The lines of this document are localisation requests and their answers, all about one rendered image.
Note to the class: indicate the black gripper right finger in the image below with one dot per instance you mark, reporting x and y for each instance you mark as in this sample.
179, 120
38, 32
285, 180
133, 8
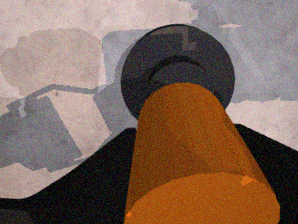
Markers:
279, 164

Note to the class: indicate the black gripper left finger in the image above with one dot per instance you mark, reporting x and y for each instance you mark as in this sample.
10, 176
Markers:
93, 193

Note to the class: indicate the orange knob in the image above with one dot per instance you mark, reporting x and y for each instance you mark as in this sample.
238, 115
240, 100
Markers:
190, 165

